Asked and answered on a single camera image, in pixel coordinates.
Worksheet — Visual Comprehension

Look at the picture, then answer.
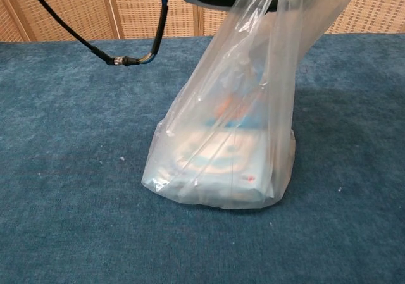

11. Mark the woven bamboo folding screen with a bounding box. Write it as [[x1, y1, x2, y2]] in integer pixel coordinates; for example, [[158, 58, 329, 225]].
[[0, 0, 405, 43]]

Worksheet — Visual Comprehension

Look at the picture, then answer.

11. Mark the blue carpet table mat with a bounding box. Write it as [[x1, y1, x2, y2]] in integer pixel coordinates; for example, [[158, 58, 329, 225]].
[[0, 32, 405, 284]]

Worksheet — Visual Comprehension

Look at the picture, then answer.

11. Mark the brown biscuit packet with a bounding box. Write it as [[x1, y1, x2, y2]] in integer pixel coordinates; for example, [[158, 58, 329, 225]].
[[271, 135, 296, 199]]

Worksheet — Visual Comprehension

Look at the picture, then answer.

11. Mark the blue cookie snack packet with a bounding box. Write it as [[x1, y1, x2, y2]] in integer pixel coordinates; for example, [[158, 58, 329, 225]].
[[205, 52, 270, 130]]

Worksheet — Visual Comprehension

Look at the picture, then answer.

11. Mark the clear plastic carrier bag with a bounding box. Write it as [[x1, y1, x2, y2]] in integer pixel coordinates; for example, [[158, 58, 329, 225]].
[[140, 0, 365, 210]]

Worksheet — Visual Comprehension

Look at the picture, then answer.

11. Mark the blue white snack package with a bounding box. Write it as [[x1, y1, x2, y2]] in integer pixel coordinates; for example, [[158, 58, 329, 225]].
[[148, 128, 275, 202]]

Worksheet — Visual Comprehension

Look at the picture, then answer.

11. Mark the black arm cable with connector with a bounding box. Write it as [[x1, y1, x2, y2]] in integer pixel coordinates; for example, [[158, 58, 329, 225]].
[[24, 0, 171, 68]]

